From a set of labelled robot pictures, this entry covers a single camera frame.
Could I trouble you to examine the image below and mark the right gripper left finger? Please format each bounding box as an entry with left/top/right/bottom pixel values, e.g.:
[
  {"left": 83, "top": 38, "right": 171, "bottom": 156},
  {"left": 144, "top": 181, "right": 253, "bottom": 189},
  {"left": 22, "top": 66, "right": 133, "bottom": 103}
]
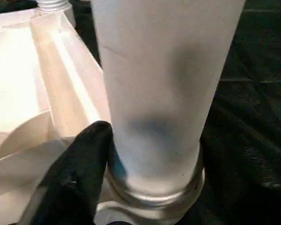
[{"left": 21, "top": 120, "right": 113, "bottom": 225}]

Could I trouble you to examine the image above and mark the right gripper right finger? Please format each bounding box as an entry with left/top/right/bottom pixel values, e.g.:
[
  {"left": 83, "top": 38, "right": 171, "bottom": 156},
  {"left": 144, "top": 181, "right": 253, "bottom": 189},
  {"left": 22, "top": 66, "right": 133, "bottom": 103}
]
[{"left": 192, "top": 140, "right": 281, "bottom": 225}]

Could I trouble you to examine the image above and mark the white plastic table top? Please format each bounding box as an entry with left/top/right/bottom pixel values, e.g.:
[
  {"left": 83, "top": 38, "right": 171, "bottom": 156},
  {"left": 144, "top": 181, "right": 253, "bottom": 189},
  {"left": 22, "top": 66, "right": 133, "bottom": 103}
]
[{"left": 0, "top": 4, "right": 206, "bottom": 225}]

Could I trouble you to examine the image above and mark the white plastic table leg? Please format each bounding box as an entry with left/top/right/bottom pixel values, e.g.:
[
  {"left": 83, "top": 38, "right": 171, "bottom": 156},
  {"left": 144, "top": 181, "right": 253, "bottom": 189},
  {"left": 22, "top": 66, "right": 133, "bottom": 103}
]
[
  {"left": 38, "top": 0, "right": 70, "bottom": 10},
  {"left": 90, "top": 0, "right": 246, "bottom": 200}
]

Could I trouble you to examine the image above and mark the black work mat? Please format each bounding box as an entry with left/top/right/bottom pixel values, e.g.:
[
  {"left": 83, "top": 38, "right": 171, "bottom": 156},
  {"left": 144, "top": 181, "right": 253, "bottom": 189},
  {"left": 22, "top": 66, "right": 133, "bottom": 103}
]
[{"left": 0, "top": 0, "right": 281, "bottom": 225}]

